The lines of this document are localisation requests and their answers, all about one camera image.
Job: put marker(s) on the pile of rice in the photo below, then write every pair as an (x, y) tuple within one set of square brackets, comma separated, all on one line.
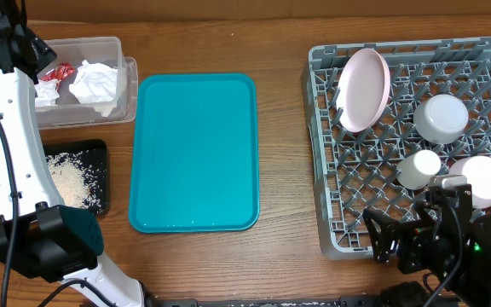
[(75, 180)]

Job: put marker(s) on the clear plastic bin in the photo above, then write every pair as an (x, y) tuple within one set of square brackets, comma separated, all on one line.
[(68, 110)]

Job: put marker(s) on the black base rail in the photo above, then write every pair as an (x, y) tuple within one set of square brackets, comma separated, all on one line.
[(344, 301)]

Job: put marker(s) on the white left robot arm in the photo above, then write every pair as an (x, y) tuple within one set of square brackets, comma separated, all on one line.
[(39, 235)]

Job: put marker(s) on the white napkin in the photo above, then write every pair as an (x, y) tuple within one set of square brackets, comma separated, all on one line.
[(97, 84)]

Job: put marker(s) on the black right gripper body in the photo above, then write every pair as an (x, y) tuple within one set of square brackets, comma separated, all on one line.
[(405, 240)]

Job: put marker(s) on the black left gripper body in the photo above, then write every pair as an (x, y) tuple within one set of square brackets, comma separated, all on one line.
[(47, 54)]

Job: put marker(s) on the pink bowl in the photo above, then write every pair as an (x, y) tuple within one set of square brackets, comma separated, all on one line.
[(477, 171)]

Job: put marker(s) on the pink plate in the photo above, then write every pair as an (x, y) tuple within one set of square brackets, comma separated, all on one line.
[(364, 88)]

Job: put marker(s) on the black tray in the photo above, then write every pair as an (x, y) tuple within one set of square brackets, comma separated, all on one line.
[(96, 170)]

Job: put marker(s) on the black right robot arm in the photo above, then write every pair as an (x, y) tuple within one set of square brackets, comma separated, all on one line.
[(470, 282)]

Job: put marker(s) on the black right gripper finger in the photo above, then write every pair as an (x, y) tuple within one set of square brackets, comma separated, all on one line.
[(457, 198), (383, 233)]

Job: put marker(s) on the grey plastic dishwasher rack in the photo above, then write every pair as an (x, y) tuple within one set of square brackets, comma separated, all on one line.
[(354, 171)]

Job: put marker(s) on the grey bowl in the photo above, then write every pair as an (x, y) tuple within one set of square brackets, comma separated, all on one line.
[(441, 119)]

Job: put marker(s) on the small white tissue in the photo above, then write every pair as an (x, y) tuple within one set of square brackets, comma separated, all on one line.
[(46, 93)]

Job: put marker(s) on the red wrapper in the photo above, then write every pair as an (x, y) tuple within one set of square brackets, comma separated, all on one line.
[(59, 73)]

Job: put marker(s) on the teal serving tray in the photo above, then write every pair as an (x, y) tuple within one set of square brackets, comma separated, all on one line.
[(195, 162)]

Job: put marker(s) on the pale green cup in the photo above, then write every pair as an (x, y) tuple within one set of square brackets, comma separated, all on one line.
[(417, 169)]

